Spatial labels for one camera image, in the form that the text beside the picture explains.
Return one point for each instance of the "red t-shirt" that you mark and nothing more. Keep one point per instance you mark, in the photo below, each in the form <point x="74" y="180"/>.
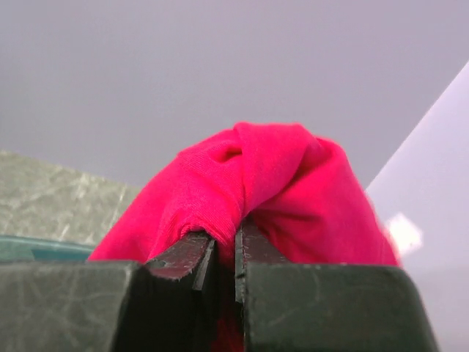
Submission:
<point x="298" y="188"/>

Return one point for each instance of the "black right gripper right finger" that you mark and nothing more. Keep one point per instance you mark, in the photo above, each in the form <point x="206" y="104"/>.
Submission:
<point x="321" y="307"/>

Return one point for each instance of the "teal transparent plastic bin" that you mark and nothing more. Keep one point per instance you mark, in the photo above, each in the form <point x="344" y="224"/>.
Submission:
<point x="16" y="248"/>

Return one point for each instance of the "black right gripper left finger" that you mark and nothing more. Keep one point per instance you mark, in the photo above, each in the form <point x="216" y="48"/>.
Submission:
<point x="166" y="304"/>

